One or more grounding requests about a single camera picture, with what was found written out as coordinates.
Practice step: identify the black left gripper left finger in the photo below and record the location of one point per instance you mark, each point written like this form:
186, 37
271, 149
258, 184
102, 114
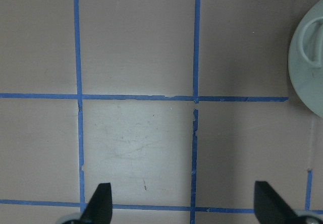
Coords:
98, 210

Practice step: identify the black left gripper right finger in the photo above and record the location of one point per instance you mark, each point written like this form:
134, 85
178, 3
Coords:
270, 207

